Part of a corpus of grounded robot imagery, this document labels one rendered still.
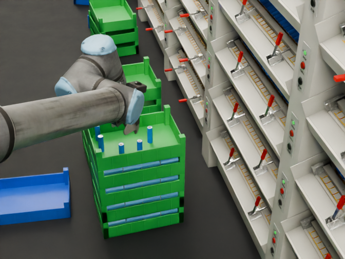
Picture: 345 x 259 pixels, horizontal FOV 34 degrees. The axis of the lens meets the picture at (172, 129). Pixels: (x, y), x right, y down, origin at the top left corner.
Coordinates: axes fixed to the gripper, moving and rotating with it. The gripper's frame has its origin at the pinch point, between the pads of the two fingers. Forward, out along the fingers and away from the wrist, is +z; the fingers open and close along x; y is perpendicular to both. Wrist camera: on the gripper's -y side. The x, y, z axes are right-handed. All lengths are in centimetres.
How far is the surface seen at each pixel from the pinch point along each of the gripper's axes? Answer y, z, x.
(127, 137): -3.1, 15.1, -10.6
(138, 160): 3.3, 11.9, 2.5
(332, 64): -15, -44, 61
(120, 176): 10.1, 15.6, -0.7
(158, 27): -87, 54, -83
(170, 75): -69, 63, -61
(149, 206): 6.5, 34.1, 4.3
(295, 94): -17, -27, 50
